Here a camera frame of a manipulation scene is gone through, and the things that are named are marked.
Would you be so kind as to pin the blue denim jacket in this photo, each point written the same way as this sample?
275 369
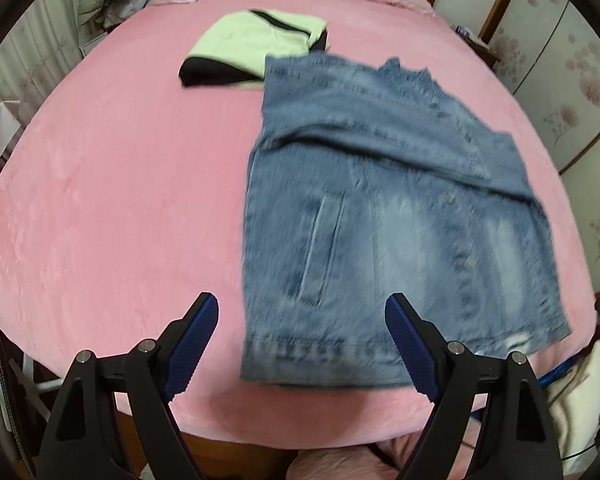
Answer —
366 181

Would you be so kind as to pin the pink bed blanket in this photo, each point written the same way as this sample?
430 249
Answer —
123 201

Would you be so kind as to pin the dark wooden nightstand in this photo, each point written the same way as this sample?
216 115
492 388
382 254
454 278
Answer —
483 50

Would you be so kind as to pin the floral wardrobe doors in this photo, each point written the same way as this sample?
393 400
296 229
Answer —
549 60

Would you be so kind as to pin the white curtain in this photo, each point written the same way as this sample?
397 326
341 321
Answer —
38 52

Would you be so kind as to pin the folded light green garment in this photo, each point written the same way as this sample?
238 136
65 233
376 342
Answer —
234 49

